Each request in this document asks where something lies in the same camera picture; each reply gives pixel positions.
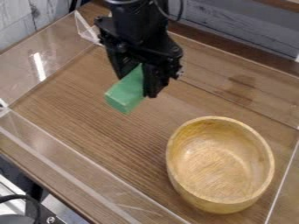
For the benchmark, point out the green rectangular block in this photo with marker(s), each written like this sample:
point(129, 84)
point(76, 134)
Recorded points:
point(125, 94)

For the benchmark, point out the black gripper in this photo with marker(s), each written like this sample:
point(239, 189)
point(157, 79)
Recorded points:
point(134, 37)

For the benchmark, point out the brown wooden bowl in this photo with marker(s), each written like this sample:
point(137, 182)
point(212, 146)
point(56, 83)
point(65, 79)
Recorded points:
point(220, 164)

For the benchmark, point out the clear acrylic corner bracket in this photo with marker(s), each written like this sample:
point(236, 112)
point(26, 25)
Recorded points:
point(86, 32)

